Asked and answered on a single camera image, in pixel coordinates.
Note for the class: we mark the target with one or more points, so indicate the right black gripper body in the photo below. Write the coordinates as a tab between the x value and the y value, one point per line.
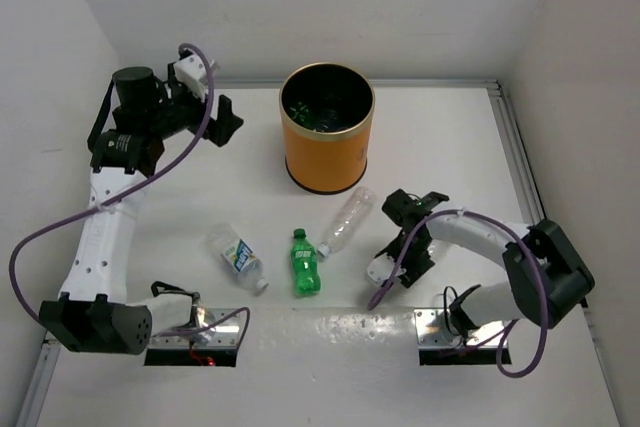
416	260

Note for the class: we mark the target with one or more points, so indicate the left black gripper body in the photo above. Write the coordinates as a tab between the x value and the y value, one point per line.
182	110

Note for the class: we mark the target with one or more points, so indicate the clear ribbed bottle white cap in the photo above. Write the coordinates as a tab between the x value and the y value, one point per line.
346	222

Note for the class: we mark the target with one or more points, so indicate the clear bottle white blue label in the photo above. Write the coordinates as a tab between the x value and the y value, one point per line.
225	244

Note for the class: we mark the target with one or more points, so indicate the clear bottle dark green label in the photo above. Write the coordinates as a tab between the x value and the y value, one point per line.
437	250

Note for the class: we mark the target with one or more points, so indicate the green bottle sideways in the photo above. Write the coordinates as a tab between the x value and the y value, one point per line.
302	114

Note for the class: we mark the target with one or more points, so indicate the large clear crushed bottle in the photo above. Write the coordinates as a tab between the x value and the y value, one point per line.
330	121

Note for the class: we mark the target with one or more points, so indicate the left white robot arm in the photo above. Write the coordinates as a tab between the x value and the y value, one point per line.
92	313

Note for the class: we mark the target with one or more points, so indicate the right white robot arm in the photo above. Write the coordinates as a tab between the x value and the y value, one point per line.
546	277

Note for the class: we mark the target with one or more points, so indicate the orange cylindrical bin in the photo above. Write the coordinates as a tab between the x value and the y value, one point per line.
327	163

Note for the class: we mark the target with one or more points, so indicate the green Sprite bottle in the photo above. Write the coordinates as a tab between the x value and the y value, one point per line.
307	281

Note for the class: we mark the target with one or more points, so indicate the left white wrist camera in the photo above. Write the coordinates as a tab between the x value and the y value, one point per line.
191	72

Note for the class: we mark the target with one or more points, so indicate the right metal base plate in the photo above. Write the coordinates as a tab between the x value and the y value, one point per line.
432	334

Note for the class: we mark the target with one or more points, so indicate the metal base plate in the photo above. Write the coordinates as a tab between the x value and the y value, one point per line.
223	336
432	334

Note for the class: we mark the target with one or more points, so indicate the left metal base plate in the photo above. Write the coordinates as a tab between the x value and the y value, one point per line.
223	336

